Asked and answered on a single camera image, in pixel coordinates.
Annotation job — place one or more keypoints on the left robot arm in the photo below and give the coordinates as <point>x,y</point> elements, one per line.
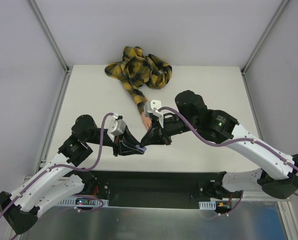
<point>68,172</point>

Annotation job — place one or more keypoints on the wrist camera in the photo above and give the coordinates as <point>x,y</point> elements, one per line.
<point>117,126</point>
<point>152,107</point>

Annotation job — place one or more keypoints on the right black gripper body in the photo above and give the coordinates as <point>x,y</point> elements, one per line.
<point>162,132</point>

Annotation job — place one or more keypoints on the yellow plaid shirt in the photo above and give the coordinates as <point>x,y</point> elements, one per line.
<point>136,70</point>

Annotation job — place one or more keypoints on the left white cable duct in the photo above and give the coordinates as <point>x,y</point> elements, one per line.
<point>83,202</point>

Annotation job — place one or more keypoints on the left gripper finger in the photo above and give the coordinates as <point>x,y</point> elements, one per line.
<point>132,151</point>
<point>128,139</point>

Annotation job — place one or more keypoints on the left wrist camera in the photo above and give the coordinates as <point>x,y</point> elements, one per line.
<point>117,126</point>

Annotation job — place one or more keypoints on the left aluminium frame post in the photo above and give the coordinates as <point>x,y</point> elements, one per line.
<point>48,34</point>

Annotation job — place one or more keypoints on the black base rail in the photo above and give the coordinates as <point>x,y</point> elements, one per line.
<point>173,190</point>

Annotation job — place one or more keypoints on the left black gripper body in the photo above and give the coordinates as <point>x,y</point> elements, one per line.
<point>118,144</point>

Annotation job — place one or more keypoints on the white cable duct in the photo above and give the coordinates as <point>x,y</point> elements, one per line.
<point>214,204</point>
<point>83,202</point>

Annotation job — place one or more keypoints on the purple nail polish bottle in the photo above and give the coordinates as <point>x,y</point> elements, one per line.
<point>141,149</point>

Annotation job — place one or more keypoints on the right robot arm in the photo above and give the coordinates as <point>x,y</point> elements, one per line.
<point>277,173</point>

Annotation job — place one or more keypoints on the mannequin hand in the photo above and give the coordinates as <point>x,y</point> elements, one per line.
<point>146,121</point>

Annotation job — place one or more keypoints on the aluminium frame post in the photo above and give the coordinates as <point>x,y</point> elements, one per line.
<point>48,34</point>
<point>265,35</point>

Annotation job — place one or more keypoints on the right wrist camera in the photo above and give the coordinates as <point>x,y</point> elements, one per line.
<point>152,107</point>

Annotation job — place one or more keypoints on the right aluminium frame post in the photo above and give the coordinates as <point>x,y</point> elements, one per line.
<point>265,35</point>

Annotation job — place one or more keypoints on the right white cable duct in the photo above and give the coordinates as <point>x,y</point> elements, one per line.
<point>214,204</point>

